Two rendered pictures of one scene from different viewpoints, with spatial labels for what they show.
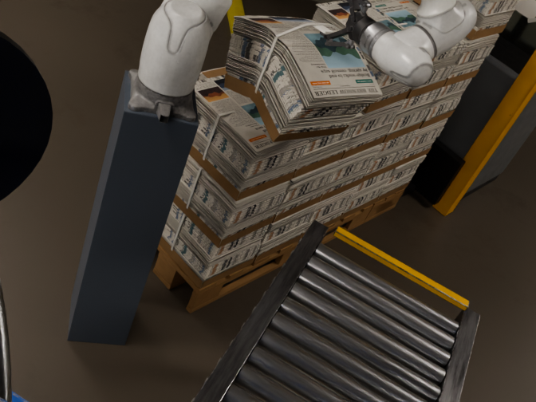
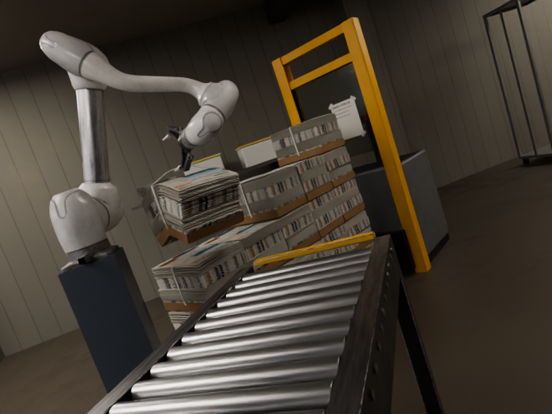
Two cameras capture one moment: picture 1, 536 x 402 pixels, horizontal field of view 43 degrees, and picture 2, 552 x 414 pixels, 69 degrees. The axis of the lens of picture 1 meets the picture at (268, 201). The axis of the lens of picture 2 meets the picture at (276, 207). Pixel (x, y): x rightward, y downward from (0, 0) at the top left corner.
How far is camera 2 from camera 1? 113 cm
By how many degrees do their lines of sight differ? 33
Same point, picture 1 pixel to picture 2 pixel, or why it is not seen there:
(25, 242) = not seen: outside the picture
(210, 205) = not seen: hidden behind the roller
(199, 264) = not seen: hidden behind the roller
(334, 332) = (253, 304)
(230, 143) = (186, 278)
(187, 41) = (69, 204)
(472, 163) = (409, 227)
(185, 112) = (102, 252)
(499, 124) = (399, 193)
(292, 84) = (171, 200)
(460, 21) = (220, 87)
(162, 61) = (62, 227)
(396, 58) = (192, 126)
